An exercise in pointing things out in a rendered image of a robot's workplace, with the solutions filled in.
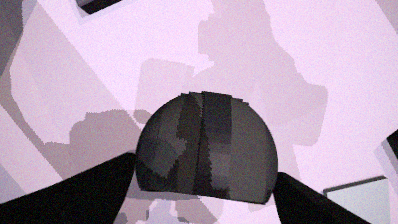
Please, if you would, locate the dark grey switch panel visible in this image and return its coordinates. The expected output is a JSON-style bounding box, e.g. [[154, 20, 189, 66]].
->
[[135, 91, 278, 205]]

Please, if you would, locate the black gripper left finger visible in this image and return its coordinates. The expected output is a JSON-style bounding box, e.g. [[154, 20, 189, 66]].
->
[[0, 153, 136, 224]]

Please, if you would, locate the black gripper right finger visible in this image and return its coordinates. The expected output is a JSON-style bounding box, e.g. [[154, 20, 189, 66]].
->
[[273, 172, 371, 224]]

